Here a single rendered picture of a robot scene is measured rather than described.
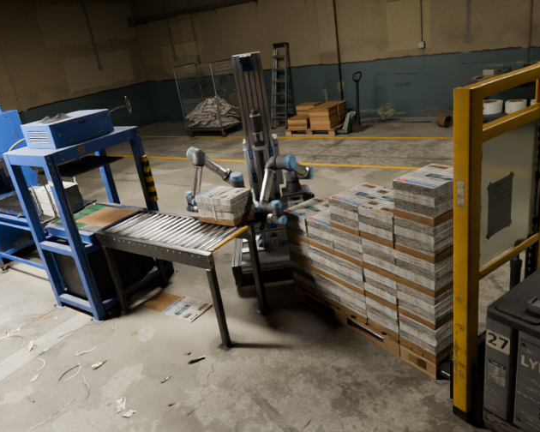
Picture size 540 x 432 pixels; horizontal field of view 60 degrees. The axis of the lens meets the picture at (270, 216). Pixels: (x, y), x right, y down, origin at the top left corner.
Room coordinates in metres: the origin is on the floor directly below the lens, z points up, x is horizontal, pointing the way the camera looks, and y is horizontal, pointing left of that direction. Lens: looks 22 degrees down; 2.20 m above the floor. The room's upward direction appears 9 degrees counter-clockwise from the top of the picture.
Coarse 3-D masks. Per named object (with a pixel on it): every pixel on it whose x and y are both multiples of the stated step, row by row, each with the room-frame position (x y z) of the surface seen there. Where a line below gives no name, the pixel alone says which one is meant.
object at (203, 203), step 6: (216, 186) 3.83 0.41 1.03; (222, 186) 3.81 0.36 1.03; (204, 192) 3.70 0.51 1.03; (210, 192) 3.68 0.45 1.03; (216, 192) 3.67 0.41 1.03; (198, 198) 3.61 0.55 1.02; (204, 198) 3.57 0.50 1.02; (198, 204) 3.62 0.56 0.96; (204, 204) 3.58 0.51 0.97; (210, 204) 3.54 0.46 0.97; (198, 210) 3.63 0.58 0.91; (204, 210) 3.60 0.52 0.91; (210, 210) 3.55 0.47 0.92; (204, 216) 3.59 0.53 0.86; (210, 216) 3.56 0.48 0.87
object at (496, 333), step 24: (528, 288) 1.99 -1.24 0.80; (504, 312) 1.84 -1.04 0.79; (528, 312) 1.80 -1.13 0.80; (504, 336) 1.81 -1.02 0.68; (528, 336) 1.72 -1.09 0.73; (504, 360) 1.80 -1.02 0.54; (528, 360) 1.71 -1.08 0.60; (504, 384) 1.80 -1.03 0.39; (528, 384) 1.70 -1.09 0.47; (504, 408) 1.79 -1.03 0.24; (528, 408) 1.69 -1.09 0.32
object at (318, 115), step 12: (300, 108) 10.26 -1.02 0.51; (312, 108) 9.69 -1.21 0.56; (324, 108) 9.47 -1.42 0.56; (336, 108) 9.67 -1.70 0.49; (288, 120) 9.98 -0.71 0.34; (300, 120) 9.81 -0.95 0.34; (312, 120) 9.65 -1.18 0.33; (324, 120) 9.47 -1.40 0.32; (336, 120) 9.60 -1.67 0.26; (288, 132) 10.00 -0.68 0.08; (312, 132) 9.66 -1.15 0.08; (336, 132) 9.38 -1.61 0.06
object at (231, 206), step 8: (232, 192) 3.60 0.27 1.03; (240, 192) 3.56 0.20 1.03; (248, 192) 3.60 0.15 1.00; (216, 200) 3.50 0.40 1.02; (224, 200) 3.45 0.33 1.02; (232, 200) 3.44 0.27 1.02; (240, 200) 3.52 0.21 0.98; (248, 200) 3.58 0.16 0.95; (224, 208) 3.45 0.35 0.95; (232, 208) 3.41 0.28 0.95; (240, 208) 3.49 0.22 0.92; (248, 208) 3.57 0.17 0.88; (224, 216) 3.47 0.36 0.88; (232, 216) 3.41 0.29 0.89; (240, 216) 3.48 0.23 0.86
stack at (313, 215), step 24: (288, 216) 3.48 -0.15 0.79; (312, 216) 3.31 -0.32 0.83; (288, 240) 3.52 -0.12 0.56; (312, 240) 3.26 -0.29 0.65; (336, 240) 3.02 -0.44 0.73; (360, 240) 2.81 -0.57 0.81; (312, 264) 3.29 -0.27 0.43; (336, 264) 3.03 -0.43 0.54; (384, 264) 2.64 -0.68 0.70; (312, 288) 3.32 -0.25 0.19; (336, 288) 3.06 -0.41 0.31; (360, 288) 2.84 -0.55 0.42; (384, 288) 2.65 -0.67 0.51; (336, 312) 3.09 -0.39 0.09; (360, 312) 2.87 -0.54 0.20; (384, 312) 2.66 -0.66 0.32; (384, 336) 2.67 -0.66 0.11
